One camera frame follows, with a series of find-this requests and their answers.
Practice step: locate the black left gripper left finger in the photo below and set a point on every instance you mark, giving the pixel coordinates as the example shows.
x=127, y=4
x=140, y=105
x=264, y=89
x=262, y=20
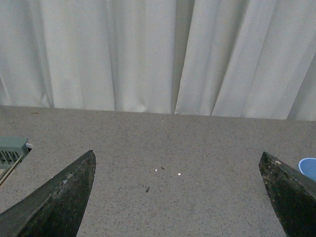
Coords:
x=56, y=208

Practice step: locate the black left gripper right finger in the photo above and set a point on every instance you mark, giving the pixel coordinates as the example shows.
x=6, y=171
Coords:
x=292, y=195

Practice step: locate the blue cup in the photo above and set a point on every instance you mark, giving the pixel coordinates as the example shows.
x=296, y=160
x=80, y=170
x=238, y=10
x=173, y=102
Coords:
x=307, y=167

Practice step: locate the green slotted plastic basket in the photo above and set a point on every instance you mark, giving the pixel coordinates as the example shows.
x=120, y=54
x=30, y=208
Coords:
x=11, y=149

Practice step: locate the white curtain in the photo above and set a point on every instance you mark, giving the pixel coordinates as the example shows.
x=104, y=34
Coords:
x=229, y=58

